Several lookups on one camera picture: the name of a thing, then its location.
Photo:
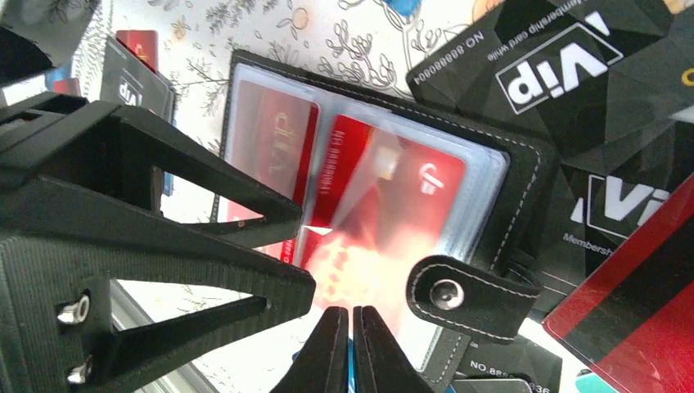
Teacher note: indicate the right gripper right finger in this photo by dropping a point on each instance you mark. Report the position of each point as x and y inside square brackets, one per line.
[380, 365]

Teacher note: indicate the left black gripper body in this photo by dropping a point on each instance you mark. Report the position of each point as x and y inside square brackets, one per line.
[16, 271]

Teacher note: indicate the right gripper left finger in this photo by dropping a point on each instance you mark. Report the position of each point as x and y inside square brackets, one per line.
[322, 364]

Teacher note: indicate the black card holder wallet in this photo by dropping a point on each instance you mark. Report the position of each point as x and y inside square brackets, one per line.
[474, 286]

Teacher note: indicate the red VIP card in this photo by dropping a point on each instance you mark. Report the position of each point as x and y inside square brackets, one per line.
[271, 137]
[381, 206]

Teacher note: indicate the black VIP card stack left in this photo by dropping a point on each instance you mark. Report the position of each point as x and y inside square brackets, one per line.
[130, 73]

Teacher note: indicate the red card black stripe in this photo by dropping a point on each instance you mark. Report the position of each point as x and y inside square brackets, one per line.
[631, 321]

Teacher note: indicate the black VIP card centre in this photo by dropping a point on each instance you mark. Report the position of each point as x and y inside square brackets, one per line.
[598, 199]

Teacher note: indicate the black logo card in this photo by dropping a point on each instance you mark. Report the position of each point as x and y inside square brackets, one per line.
[594, 77]

